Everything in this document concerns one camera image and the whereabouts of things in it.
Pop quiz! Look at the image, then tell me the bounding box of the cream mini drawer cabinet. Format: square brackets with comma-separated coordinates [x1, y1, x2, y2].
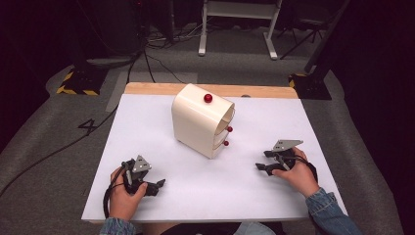
[171, 83, 236, 160]

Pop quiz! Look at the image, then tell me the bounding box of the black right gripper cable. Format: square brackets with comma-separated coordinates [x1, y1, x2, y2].
[293, 156, 319, 184]

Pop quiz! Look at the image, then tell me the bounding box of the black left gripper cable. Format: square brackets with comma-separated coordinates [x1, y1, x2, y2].
[102, 162, 129, 219]

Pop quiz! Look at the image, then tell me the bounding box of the thin black floor cable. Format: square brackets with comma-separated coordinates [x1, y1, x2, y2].
[143, 52, 186, 84]

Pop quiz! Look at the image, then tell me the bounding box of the person's left hand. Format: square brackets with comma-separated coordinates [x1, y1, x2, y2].
[109, 165, 149, 223]

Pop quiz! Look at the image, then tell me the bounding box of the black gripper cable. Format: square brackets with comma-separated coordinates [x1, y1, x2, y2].
[102, 162, 129, 219]
[293, 156, 319, 184]

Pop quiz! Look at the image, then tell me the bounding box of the long black floor cable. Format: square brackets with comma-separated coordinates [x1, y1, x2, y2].
[0, 52, 145, 199]

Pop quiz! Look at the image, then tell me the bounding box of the white metal table frame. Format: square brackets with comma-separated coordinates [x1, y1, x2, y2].
[198, 0, 284, 61]

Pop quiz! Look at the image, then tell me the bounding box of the person's right hand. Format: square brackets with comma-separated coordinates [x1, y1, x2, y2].
[271, 146, 321, 199]

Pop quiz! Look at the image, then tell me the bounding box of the black slanted stand with base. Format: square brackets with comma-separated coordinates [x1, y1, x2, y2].
[288, 0, 352, 101]

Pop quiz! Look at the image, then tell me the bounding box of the black stand with striped base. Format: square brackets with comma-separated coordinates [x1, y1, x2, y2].
[56, 0, 110, 97]

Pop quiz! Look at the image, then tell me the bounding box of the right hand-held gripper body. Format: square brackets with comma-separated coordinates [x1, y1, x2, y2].
[269, 139, 305, 170]

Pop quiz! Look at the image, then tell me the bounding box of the cream drawer with red knob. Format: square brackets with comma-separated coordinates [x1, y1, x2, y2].
[213, 123, 235, 137]
[212, 138, 230, 152]

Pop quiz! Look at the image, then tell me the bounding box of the black tripod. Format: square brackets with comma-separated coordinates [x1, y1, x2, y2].
[279, 18, 325, 61]

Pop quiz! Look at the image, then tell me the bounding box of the white table mat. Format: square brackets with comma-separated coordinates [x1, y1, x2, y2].
[80, 93, 348, 223]

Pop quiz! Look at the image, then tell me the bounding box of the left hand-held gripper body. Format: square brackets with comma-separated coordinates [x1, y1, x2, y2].
[120, 155, 157, 197]

